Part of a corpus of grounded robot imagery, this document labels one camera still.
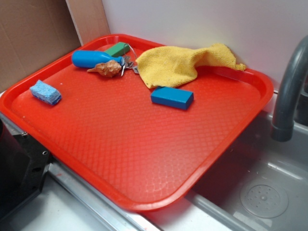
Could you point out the yellow cloth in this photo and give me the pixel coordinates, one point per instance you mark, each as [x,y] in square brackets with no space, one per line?
[171,66]

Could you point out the red plastic tray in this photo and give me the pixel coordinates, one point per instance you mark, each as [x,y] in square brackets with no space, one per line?
[141,155]

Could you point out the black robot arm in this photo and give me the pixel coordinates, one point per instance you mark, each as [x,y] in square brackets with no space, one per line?
[24,163]

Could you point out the grey plastic sink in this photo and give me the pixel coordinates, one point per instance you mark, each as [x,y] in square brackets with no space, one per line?
[258,184]

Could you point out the brown seashell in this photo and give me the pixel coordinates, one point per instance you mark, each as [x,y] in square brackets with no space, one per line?
[108,69]

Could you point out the brown cardboard panel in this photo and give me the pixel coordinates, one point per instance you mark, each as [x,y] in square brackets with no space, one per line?
[33,34]

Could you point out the grey faucet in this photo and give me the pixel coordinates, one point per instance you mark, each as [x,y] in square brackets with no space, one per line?
[292,101]

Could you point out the metal keys on ring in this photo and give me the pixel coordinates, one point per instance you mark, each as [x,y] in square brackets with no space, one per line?
[128,64]

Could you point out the green rectangular block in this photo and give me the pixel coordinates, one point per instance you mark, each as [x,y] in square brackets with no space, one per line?
[118,49]

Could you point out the wooden board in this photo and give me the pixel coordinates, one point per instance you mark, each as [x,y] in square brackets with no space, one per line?
[89,19]

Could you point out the blue sponge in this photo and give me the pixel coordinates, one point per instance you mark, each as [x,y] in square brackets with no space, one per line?
[45,93]

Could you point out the blue plastic bottle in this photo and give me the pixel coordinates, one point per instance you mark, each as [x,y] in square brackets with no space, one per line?
[89,59]

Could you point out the blue rectangular block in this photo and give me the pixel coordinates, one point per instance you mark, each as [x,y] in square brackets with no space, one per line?
[172,97]

